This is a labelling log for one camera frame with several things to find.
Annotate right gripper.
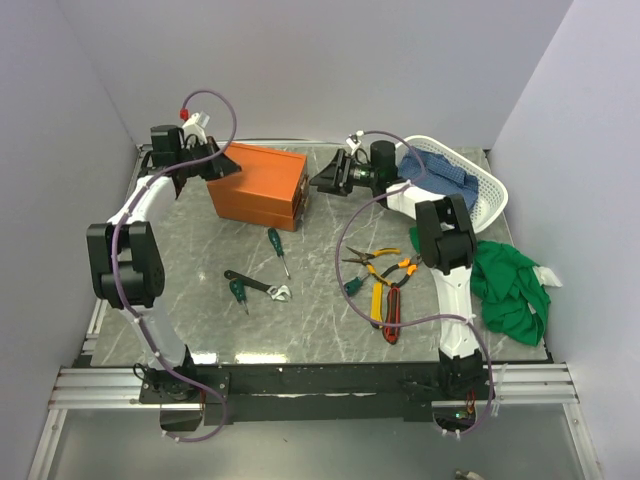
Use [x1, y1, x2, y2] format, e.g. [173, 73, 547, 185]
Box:
[308, 149, 377, 198]

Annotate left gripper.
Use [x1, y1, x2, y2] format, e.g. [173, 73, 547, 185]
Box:
[177, 136, 242, 182]

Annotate orange drawer box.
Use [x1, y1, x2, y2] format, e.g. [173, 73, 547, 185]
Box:
[207, 142, 309, 232]

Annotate long green screwdriver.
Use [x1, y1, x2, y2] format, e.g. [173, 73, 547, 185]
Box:
[267, 227, 291, 279]

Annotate yellow needle-nose pliers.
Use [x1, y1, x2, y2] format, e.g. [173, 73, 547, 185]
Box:
[342, 247, 401, 285]

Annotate stubby green screwdriver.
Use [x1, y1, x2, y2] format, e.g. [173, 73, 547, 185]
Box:
[343, 275, 368, 297]

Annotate small green screwdriver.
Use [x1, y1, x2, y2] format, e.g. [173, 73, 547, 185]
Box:
[229, 278, 249, 315]

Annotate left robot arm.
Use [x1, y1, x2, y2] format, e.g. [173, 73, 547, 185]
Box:
[86, 120, 241, 402]

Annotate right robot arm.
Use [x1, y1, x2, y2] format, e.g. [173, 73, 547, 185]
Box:
[310, 137, 486, 399]

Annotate blue checkered cloth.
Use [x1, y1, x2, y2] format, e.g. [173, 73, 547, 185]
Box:
[398, 149, 479, 210]

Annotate black adjustable wrench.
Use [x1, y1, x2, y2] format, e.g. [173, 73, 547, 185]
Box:
[224, 270, 293, 302]

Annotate yellow utility knife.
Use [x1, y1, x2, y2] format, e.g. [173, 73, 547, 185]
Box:
[370, 282, 384, 329]

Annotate red black utility knife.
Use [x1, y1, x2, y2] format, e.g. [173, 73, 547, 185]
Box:
[383, 285, 401, 345]

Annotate white plastic basket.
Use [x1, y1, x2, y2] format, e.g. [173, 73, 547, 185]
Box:
[395, 135, 508, 233]

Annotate green cloth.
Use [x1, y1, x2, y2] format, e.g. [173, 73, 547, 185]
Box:
[409, 225, 552, 348]

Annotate black base bar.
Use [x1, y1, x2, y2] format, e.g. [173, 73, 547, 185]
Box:
[137, 360, 496, 434]

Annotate white crumpled paper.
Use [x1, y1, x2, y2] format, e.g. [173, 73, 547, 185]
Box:
[533, 266, 563, 288]

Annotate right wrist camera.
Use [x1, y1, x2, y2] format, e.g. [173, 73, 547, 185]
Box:
[345, 130, 364, 155]

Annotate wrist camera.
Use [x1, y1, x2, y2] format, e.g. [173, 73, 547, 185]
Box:
[179, 108, 210, 146]
[345, 130, 364, 155]

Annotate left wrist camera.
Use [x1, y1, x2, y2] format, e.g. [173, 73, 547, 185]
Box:
[179, 108, 210, 146]

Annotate orange-handled cutting pliers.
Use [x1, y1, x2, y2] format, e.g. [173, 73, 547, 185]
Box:
[380, 254, 422, 288]

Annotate aluminium rail frame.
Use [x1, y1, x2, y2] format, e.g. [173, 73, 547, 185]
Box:
[27, 144, 601, 480]

